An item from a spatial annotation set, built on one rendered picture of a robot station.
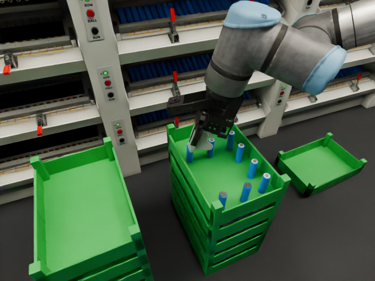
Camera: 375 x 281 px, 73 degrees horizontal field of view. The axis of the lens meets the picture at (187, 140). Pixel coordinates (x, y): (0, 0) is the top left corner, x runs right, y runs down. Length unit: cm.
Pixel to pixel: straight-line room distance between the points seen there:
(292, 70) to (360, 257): 77
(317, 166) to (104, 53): 98
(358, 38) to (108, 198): 65
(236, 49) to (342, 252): 81
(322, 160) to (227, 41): 93
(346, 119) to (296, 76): 115
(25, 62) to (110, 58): 22
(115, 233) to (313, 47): 54
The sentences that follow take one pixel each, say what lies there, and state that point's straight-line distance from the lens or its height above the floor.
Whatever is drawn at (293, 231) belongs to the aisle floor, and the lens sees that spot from 105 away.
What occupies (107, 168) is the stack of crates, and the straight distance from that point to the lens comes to 75.
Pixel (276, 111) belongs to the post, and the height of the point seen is 15.
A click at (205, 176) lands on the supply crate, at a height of 32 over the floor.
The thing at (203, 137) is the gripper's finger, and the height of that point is 44.
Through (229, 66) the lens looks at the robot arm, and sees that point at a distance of 50.
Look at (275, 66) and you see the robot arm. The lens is 49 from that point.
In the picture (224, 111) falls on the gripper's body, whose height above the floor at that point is 52.
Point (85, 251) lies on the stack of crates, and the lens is 63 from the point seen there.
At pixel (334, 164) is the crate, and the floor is 0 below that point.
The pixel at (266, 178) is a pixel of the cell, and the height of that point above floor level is 39.
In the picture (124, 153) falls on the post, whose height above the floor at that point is 14.
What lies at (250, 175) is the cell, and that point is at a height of 34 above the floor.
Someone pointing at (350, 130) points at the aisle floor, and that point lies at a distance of 156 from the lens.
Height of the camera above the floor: 87
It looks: 44 degrees down
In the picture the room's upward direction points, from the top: straight up
